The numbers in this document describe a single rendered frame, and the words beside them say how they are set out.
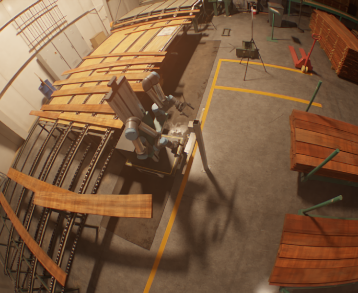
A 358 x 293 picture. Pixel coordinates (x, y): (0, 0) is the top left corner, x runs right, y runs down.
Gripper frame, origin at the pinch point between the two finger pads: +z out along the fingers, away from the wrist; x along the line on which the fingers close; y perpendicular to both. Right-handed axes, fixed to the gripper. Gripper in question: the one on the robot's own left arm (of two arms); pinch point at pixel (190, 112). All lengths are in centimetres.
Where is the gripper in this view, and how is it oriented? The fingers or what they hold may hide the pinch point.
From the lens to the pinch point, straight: 197.2
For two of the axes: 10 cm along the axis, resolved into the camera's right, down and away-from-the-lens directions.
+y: 2.3, -2.6, -9.4
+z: 8.2, 5.7, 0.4
